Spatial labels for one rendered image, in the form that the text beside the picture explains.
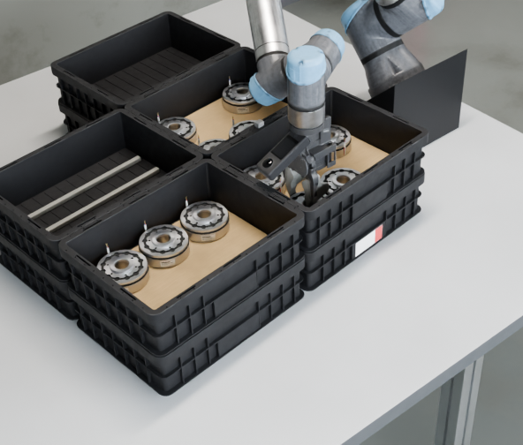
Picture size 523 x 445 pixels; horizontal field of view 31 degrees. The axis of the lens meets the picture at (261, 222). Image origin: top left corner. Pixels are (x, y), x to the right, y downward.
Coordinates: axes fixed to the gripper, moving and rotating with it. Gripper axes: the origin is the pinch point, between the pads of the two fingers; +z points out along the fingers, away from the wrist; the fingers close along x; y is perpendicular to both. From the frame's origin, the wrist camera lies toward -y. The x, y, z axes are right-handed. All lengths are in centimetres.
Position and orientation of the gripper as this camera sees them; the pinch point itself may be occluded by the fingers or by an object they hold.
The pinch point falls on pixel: (299, 202)
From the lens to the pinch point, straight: 204.4
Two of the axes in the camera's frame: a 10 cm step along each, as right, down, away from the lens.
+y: 7.8, -4.1, 4.7
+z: 0.4, 7.8, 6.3
